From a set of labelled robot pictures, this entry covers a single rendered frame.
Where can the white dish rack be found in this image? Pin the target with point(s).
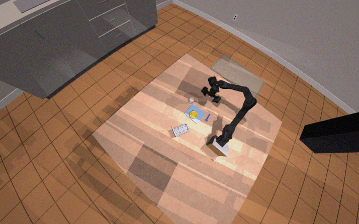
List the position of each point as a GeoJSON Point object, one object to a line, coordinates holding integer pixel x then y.
{"type": "Point", "coordinates": [180, 130]}

